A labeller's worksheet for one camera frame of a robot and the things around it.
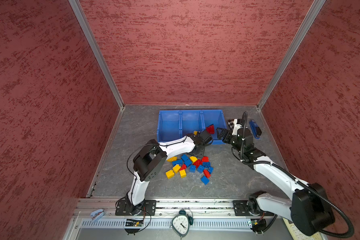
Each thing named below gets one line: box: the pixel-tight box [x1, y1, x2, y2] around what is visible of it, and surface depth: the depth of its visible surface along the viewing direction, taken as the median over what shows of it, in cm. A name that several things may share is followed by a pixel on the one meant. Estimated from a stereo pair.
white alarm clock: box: [169, 208, 194, 240], surface depth 68 cm
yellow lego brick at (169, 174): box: [165, 169, 175, 179], surface depth 85 cm
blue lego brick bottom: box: [200, 176, 210, 185], surface depth 85 cm
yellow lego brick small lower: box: [179, 169, 187, 179], surface depth 85 cm
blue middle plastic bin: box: [180, 110, 204, 138], surface depth 109 cm
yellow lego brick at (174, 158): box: [167, 156, 178, 162], surface depth 93 cm
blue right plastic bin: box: [201, 109, 227, 145], surface depth 104 cm
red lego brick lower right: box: [203, 169, 211, 179], surface depth 87 cm
